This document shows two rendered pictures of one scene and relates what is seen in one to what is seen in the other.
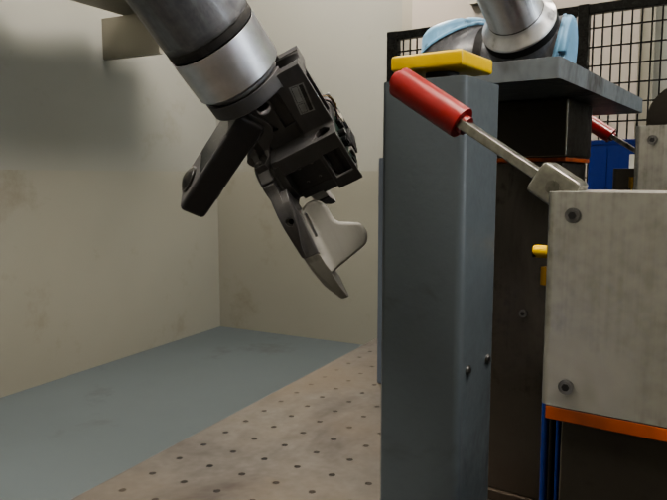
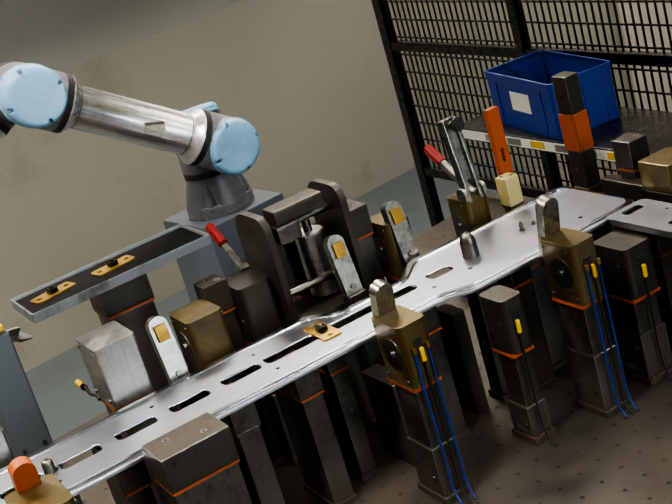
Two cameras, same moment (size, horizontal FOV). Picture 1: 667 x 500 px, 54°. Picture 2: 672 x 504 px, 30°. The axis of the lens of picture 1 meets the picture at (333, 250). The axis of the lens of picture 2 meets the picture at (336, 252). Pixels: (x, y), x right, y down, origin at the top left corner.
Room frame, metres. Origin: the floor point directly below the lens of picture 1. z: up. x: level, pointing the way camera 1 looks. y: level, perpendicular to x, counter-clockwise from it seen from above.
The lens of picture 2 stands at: (-1.01, -1.71, 1.88)
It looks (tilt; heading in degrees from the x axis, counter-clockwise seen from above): 20 degrees down; 30
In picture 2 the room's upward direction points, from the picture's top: 17 degrees counter-clockwise
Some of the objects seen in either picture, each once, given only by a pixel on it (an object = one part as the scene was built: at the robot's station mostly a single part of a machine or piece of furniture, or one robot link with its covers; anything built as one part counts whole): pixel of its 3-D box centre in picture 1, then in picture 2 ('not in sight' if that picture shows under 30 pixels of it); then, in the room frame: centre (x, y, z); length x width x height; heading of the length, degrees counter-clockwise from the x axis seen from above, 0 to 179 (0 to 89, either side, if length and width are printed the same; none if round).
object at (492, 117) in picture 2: not in sight; (517, 221); (1.30, -0.83, 0.95); 0.03 x 0.01 x 0.50; 145
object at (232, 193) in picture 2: not in sight; (215, 185); (1.19, -0.21, 1.15); 0.15 x 0.15 x 0.10
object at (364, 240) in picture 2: not in sight; (374, 300); (1.05, -0.59, 0.91); 0.07 x 0.05 x 0.42; 55
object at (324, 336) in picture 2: not in sight; (321, 328); (0.74, -0.64, 1.01); 0.08 x 0.04 x 0.01; 55
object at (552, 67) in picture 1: (544, 95); (112, 270); (0.74, -0.23, 1.16); 0.37 x 0.14 x 0.02; 145
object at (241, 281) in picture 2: not in sight; (269, 365); (0.84, -0.44, 0.89); 0.12 x 0.07 x 0.38; 55
